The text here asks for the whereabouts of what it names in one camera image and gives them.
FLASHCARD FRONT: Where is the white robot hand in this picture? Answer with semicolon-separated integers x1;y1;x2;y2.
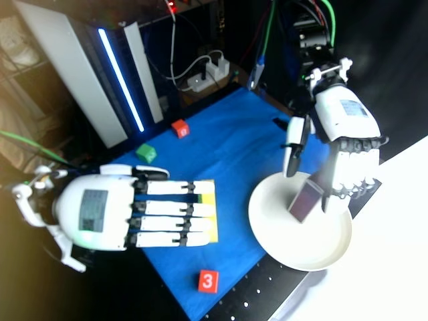
283;83;391;215
52;163;219;252

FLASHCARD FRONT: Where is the dark purple rectangular block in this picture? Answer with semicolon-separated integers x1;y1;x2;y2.
288;176;327;223

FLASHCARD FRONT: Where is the yellow and green sponge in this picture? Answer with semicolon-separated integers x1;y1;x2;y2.
196;179;220;243

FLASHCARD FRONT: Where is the round white plate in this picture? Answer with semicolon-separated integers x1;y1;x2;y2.
247;171;353;272

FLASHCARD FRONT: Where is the green cube block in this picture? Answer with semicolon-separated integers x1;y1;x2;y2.
135;143;157;165

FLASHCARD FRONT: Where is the blue cloth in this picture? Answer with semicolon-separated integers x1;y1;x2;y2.
109;86;332;321

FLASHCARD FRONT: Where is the red cube block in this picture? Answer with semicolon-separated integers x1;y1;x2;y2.
171;118;191;139

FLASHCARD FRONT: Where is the red block printed three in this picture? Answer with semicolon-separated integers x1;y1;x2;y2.
197;270;220;294

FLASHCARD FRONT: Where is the white computer tower blue light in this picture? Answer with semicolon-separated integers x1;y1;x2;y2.
12;0;165;150

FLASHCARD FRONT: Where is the white power strip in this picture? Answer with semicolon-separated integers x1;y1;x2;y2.
186;58;232;94

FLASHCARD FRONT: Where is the silver blue cable plug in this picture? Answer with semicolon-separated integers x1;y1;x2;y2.
247;56;268;92

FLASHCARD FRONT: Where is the green cable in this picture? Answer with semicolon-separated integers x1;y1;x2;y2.
259;0;279;64
0;129;70;166
318;0;338;46

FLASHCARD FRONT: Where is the white cable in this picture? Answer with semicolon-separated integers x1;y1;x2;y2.
165;49;224;82

